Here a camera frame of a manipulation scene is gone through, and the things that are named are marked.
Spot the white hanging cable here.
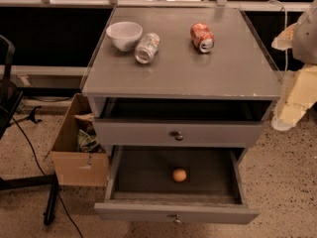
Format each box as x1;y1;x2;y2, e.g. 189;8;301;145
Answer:
266;0;289;84

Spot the orange fruit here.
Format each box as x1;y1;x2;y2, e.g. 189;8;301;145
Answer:
172;169;187;182

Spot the black chair base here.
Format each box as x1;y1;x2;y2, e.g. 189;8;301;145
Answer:
0;36;58;226

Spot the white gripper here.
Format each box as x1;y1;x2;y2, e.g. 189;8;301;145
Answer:
271;0;317;131

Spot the green snack bag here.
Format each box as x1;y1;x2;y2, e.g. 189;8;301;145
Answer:
76;130;100;153

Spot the metal top drawer knob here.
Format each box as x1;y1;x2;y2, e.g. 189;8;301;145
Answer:
169;131;183;141

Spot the metal drawer knob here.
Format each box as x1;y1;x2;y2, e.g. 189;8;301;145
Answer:
168;214;181;224
169;131;183;141

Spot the open grey middle drawer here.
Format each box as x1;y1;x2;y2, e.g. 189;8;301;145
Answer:
95;146;259;224

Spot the brown cardboard box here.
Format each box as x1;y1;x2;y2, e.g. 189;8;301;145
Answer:
50;94;109;186

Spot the metal middle drawer knob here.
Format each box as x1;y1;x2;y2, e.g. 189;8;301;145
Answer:
168;214;181;224

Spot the closed grey top drawer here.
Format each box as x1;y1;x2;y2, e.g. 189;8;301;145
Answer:
93;119;264;148

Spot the silver green soda can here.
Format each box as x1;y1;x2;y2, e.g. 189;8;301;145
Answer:
135;33;160;64

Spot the black floor cable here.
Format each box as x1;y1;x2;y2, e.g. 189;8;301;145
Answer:
0;105;85;238

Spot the white ceramic bowl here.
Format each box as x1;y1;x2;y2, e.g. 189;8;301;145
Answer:
106;22;143;52

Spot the orange soda can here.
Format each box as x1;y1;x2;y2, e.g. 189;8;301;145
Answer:
190;23;215;54

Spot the grey drawer cabinet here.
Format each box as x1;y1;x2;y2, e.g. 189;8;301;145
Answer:
79;5;283;225

